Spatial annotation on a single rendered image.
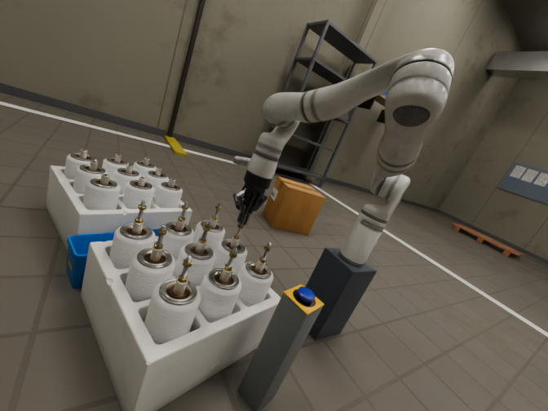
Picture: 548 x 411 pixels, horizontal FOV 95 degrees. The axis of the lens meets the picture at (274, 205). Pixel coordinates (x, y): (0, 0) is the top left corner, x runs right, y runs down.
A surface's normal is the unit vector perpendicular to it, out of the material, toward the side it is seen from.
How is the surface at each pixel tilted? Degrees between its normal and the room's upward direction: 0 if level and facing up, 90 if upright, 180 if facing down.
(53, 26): 90
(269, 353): 90
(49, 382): 0
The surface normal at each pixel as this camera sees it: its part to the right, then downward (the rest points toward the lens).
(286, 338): -0.64, 0.00
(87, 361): 0.36, -0.89
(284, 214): 0.30, 0.41
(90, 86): 0.48, 0.45
